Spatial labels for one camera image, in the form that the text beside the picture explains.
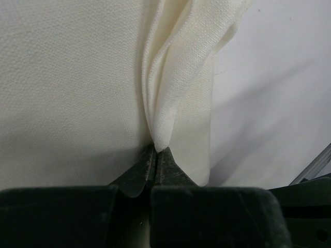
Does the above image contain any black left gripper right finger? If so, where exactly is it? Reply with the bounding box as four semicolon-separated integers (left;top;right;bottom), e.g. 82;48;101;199
154;147;197;187

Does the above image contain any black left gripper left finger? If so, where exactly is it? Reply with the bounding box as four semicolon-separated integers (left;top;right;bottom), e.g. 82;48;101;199
108;145;157;247

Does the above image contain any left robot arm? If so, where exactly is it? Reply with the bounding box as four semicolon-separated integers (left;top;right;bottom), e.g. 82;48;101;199
106;146;330;247

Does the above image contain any aluminium front rail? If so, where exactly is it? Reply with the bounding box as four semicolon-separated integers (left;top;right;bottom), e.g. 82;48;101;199
290;144;330;185

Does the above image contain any white cloth napkin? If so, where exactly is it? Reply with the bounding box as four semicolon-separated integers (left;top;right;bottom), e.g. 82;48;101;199
1;1;250;189

